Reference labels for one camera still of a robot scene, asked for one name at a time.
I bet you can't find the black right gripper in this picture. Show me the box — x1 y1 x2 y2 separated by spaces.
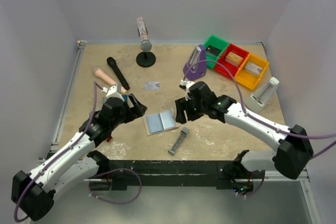
175 95 207 124

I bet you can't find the beige card holder wallet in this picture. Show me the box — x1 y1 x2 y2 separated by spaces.
143 110 179 136

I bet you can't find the silver VIP card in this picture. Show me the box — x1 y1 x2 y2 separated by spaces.
144 81 160 90

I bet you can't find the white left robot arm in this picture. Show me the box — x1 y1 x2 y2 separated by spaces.
11 94 147 223

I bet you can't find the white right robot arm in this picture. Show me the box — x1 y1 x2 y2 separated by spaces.
175 80 313 179

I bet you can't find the black card in green bin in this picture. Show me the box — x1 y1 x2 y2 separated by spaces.
206 46 221 59

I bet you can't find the tan card in red bin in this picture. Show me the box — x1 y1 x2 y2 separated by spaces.
225 52 243 67

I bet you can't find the white card in yellow bin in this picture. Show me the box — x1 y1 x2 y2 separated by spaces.
244 61 263 77

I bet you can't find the grey truss piece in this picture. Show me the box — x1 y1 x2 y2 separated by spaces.
168 127 190 155

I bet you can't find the light blue toy brick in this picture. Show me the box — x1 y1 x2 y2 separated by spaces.
122 94 128 102

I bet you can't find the purple metronome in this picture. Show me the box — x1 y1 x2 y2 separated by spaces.
183 45 207 81

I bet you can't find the black round microphone stand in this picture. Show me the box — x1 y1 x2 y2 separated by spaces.
136 52 156 68

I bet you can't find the black microphone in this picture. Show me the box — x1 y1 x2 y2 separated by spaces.
107 57 130 91

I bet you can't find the pink microphone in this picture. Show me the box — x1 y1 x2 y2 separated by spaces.
91 67 127 94

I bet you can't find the glitter microphone on stand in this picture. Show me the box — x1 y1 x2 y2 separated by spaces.
136 17 152 52

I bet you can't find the yellow bin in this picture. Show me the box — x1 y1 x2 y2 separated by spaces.
235 53 269 90

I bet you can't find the white grey metronome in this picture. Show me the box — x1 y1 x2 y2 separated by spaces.
244 77 280 114

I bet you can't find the red bin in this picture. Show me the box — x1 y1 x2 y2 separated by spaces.
214 44 249 78

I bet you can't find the green bin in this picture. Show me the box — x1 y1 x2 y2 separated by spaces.
203 35 230 69

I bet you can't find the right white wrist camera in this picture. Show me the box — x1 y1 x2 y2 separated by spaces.
179 80 195 101

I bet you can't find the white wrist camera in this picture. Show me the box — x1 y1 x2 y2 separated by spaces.
101 84 124 102
179 80 195 101

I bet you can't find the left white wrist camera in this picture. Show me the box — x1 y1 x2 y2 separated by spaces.
101 84 124 102

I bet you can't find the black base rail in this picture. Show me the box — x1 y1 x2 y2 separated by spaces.
86 159 265 190

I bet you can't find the aluminium frame rail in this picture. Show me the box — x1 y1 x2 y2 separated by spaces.
38 40 87 164

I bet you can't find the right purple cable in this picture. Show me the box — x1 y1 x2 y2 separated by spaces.
182 60 336 159

